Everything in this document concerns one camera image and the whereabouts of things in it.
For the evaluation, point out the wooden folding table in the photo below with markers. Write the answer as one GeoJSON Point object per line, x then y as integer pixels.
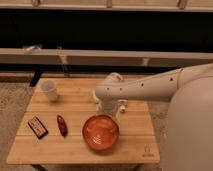
{"type": "Point", "coordinates": [136, 144]}

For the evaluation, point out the small dark snack box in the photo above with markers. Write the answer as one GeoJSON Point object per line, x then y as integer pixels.
{"type": "Point", "coordinates": [37, 127]}

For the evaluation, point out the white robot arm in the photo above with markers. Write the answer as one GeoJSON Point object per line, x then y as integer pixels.
{"type": "Point", "coordinates": [189, 124]}

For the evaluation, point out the orange ceramic bowl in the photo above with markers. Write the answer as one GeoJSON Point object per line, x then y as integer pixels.
{"type": "Point", "coordinates": [100, 132]}

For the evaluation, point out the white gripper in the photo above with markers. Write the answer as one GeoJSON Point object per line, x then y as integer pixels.
{"type": "Point", "coordinates": [112, 108]}

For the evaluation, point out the dark red chili pepper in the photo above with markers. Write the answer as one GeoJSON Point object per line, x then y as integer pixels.
{"type": "Point", "coordinates": [62, 125]}

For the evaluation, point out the white metal rail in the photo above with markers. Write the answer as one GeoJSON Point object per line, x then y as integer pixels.
{"type": "Point", "coordinates": [102, 57]}

